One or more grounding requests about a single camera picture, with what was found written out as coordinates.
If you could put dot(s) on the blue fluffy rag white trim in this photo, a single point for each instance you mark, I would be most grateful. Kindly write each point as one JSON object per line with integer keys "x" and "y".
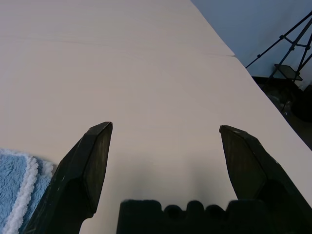
{"x": 14, "y": 175}

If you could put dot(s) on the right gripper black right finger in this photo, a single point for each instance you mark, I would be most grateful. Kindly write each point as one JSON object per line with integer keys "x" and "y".
{"x": 251, "y": 165}

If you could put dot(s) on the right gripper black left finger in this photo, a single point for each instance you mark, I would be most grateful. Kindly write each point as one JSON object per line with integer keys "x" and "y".
{"x": 80, "y": 170}

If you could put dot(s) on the black camera tripod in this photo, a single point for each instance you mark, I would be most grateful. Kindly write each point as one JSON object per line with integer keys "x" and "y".
{"x": 280, "y": 37}

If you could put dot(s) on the black tripod tray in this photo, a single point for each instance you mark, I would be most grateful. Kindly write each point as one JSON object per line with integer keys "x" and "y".
{"x": 287, "y": 72}

